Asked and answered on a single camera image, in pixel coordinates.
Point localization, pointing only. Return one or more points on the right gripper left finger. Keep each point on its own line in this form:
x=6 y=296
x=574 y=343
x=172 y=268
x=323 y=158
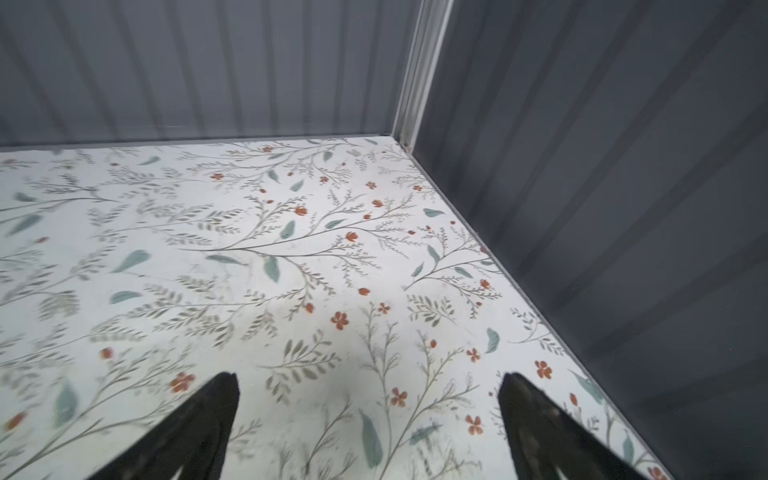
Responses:
x=190 y=443

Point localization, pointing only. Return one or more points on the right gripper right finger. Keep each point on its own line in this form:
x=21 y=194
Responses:
x=546 y=443

